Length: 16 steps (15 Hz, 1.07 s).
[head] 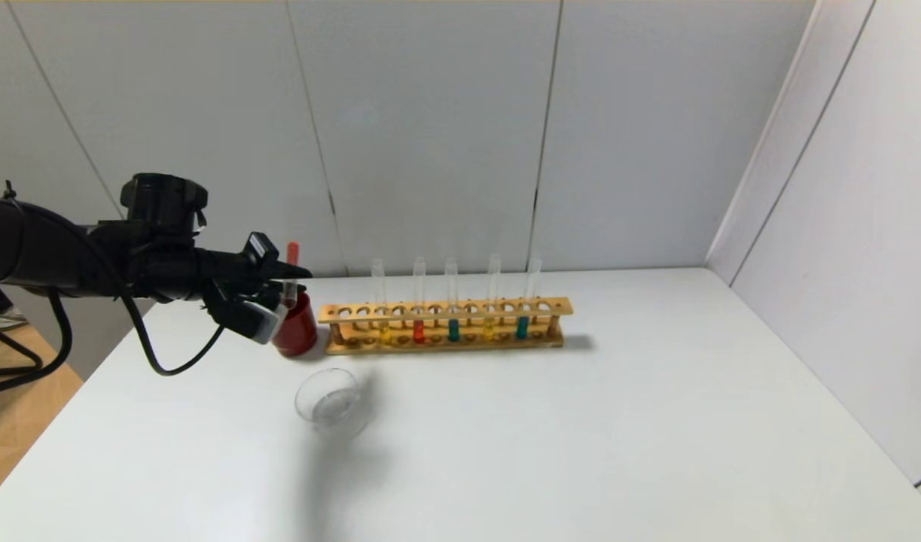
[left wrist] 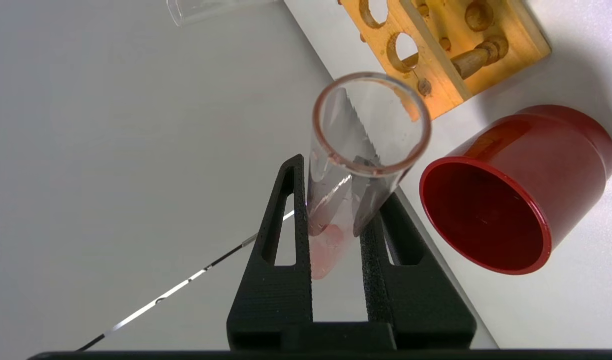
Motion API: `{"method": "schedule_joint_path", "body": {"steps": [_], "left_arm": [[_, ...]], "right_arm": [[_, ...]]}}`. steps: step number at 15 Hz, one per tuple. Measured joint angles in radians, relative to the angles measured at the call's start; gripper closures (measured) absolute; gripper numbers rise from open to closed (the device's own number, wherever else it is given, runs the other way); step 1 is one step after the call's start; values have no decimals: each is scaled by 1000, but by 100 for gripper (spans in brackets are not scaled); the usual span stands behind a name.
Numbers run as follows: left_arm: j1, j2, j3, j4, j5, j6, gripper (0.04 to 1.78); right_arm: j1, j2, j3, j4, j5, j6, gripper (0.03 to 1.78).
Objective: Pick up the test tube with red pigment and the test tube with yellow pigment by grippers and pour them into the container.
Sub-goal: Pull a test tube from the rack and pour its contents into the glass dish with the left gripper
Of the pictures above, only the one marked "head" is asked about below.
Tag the wooden test tube rack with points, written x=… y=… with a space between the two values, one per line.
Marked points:
x=445 y=310

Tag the dark red cup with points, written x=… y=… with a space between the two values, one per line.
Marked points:
x=298 y=335

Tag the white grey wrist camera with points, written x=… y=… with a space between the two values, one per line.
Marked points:
x=264 y=324

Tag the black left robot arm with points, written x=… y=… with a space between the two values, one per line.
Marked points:
x=53 y=256

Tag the clear glass beaker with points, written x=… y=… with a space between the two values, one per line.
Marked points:
x=340 y=418

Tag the grey white shoe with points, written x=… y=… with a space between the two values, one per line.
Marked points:
x=12 y=322

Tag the test tube with teal pigment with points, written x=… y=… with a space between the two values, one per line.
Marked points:
x=452 y=330
x=522 y=327

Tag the test tube with yellow pigment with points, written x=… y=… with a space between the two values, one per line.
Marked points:
x=489 y=329
x=385 y=333

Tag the test tube with red pigment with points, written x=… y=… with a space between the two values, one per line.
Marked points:
x=419 y=332
x=294 y=252

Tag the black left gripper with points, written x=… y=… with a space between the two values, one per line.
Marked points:
x=259 y=254

